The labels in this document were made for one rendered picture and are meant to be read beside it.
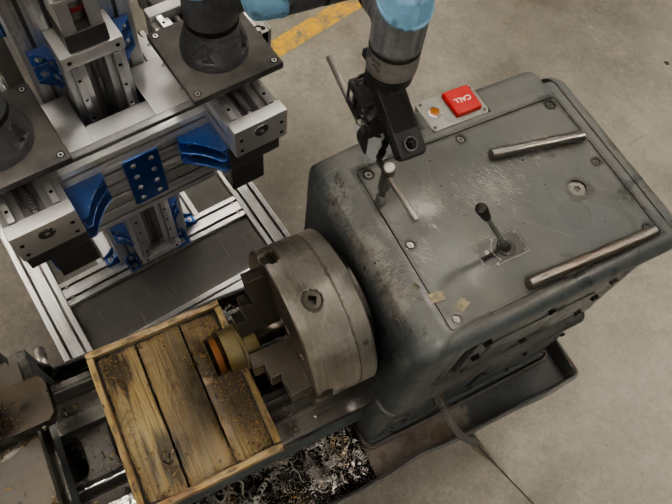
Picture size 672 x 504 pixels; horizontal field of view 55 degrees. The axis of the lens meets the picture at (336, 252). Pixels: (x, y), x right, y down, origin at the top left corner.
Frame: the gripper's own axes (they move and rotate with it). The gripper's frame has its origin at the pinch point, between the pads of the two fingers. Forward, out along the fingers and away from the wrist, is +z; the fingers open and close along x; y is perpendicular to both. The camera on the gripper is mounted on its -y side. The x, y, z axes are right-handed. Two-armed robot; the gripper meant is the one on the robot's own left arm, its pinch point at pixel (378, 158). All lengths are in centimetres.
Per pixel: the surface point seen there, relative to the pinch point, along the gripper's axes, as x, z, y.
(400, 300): 5.5, 10.8, -21.4
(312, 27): -70, 134, 155
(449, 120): -21.8, 9.3, 7.6
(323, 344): 20.2, 14.7, -21.7
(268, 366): 29.1, 24.5, -18.5
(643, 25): -227, 135, 94
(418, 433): -5, 81, -36
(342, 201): 5.6, 10.8, 0.3
